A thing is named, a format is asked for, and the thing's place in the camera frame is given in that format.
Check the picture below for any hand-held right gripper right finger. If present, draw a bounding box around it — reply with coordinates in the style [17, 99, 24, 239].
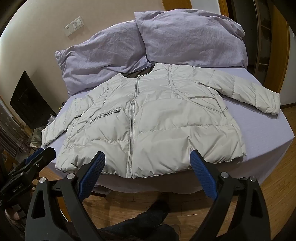
[190, 149, 271, 241]

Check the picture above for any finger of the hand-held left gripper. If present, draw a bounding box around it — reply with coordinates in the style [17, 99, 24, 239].
[24, 148, 46, 166]
[30, 147, 57, 173]

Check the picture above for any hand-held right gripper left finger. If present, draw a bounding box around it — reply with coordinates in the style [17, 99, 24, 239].
[25, 151, 106, 241]

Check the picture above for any light grey puffer jacket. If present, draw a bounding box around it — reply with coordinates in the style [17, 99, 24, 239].
[41, 63, 281, 179]

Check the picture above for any person's left hand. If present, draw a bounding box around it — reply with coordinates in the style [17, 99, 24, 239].
[4, 205, 21, 221]

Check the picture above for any low side table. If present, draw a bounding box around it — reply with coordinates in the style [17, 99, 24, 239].
[29, 126, 48, 149]

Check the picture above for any dark wooden cabinet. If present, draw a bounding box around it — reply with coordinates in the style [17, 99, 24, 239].
[0, 100, 31, 163]

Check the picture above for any bed with lavender sheet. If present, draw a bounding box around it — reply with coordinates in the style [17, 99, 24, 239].
[39, 66, 296, 195]

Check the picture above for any person's dark trouser leg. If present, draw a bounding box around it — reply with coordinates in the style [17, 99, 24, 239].
[98, 201, 180, 241]

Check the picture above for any lavender pillow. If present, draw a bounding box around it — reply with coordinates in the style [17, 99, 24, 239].
[134, 9, 248, 68]
[55, 20, 154, 95]

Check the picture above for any white wall socket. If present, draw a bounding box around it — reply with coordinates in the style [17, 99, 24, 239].
[63, 24, 74, 37]

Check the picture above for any white wall switch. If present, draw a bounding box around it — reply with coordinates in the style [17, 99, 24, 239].
[70, 16, 84, 30]

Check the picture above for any wooden door frame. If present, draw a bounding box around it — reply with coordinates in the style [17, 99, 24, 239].
[220, 0, 291, 93]

